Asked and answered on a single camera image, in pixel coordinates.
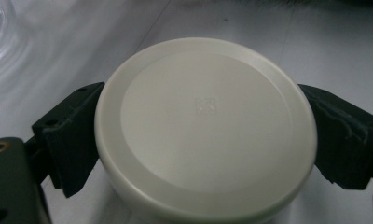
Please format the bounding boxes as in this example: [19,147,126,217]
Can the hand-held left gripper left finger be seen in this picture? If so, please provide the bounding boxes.
[31,81,106,199]

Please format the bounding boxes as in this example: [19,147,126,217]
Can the clear jar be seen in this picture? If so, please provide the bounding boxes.
[0,0,32,74]

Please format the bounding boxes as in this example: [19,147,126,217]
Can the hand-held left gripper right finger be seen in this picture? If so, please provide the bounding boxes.
[297,83,373,191]

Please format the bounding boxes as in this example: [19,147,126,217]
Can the cream round jar lid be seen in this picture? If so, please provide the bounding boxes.
[93,36,319,224]

